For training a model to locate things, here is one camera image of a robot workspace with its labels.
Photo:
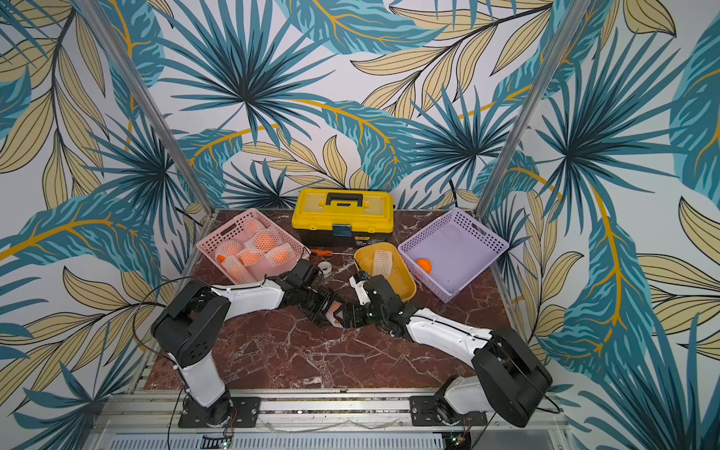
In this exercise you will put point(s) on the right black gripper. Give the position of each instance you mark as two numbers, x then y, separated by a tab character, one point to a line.
360	313

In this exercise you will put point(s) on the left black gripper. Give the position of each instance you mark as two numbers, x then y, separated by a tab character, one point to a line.
317	317

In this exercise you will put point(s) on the white foam net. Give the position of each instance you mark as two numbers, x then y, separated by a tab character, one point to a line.
329	315
382	263

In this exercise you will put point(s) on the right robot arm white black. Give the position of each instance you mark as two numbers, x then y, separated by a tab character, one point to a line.
509	379

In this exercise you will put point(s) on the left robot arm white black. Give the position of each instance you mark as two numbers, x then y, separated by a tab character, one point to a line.
188	328

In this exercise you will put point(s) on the white tape roll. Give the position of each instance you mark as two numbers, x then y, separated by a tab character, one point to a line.
326	269

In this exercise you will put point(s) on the yellow oval tray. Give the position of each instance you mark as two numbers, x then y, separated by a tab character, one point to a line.
397	274

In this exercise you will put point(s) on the netted orange right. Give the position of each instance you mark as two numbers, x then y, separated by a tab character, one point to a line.
282	254

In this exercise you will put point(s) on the netted orange middle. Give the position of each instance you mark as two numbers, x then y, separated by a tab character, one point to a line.
264	240

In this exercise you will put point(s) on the pink plastic basket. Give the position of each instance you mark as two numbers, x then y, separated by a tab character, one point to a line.
253	260

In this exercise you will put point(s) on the yellow black toolbox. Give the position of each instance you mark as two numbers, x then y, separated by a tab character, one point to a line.
328	218

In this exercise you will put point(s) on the netted orange front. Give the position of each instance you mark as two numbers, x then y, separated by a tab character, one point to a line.
235	270

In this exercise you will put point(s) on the purple plastic basket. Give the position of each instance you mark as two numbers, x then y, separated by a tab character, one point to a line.
460	249

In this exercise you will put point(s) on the orange handled screwdriver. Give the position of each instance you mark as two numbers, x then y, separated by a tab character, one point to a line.
324	253

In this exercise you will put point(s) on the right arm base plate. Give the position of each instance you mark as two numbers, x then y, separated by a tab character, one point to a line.
427	411

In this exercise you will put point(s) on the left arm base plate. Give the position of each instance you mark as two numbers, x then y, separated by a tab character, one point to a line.
227	412

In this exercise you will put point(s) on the front aluminium rail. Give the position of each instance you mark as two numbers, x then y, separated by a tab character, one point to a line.
378	418

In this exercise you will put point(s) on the right aluminium frame post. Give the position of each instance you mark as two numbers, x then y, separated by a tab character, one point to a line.
557	48

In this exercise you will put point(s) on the aluminium frame post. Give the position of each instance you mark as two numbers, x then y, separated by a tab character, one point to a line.
101	26
557	48

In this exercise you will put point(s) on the left aluminium frame post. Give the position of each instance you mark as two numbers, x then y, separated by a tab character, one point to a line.
101	26

